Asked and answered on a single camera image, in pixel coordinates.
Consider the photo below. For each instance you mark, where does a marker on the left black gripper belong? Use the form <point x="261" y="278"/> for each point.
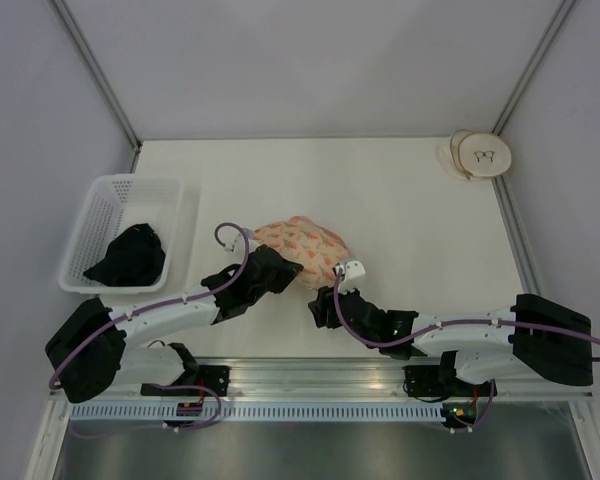
<point x="288" y="271"/>

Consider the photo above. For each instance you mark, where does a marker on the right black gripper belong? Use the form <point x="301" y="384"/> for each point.
<point x="319" y="306"/>

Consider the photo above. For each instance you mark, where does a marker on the floral laundry bag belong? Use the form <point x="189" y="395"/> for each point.
<point x="300" y="240"/>

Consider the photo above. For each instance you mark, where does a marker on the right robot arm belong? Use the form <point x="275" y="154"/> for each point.
<point x="534" y="335"/>

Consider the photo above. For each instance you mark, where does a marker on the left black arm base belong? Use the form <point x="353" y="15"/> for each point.
<point x="207" y="378"/>

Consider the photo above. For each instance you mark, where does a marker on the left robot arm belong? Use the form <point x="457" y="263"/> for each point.
<point x="87" y="350"/>

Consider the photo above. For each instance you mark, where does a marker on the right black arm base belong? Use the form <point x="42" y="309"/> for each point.
<point x="421" y="382"/>

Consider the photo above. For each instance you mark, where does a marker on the black garment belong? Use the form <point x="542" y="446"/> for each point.
<point x="135" y="258"/>

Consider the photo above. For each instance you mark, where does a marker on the white plastic basket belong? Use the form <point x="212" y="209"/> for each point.
<point x="113" y="204"/>

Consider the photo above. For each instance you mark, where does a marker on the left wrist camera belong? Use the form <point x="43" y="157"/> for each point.
<point x="243" y="243"/>

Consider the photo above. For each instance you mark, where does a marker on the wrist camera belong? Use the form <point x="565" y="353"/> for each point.
<point x="350" y="275"/>
<point x="243" y="243"/>

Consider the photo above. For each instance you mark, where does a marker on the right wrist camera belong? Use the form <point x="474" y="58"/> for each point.
<point x="350" y="275"/>

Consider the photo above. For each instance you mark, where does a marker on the white slotted cable duct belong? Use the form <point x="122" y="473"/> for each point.
<point x="260" y="411"/>

